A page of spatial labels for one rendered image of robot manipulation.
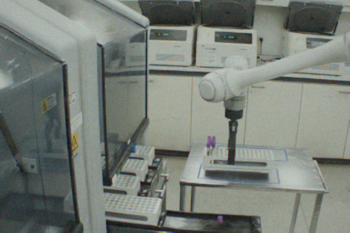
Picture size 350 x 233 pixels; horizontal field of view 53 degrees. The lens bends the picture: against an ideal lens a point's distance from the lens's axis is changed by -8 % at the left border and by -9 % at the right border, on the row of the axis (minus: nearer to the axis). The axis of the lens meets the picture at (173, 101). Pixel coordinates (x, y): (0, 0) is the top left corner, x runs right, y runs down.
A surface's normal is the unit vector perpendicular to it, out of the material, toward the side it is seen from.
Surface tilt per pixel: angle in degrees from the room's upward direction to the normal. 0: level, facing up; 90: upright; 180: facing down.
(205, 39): 59
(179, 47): 90
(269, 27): 90
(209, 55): 90
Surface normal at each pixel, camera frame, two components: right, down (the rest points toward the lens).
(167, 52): -0.17, 0.27
